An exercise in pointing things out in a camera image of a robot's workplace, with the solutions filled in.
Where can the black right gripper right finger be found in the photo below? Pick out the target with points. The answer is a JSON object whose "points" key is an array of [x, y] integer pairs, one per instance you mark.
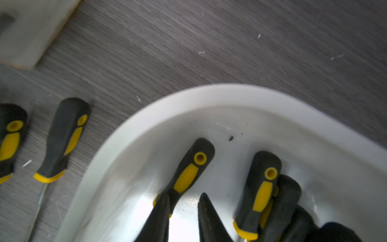
{"points": [[211, 228]]}

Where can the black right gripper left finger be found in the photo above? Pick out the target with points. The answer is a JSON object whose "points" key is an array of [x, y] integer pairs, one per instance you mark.
{"points": [[156, 228]]}

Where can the yellow black file tool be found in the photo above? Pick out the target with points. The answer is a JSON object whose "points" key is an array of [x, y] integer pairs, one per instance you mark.
{"points": [[13, 131], [66, 129]]}

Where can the white plastic storage tray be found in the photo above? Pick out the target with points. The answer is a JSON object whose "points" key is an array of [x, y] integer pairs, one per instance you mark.
{"points": [[343, 175]]}

